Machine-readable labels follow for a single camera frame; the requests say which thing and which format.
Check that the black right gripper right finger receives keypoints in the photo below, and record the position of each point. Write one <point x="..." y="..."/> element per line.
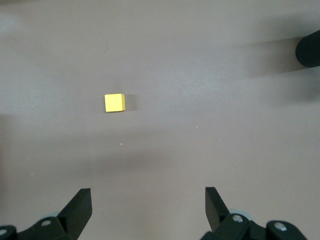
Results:
<point x="235" y="230"/>

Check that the black ribbed cylinder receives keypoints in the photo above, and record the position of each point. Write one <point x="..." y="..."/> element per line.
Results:
<point x="310" y="48"/>

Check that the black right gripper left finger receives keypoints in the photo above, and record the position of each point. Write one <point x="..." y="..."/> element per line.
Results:
<point x="75" y="217"/>

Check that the yellow cube block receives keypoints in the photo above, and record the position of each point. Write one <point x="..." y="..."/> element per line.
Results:
<point x="113" y="103"/>

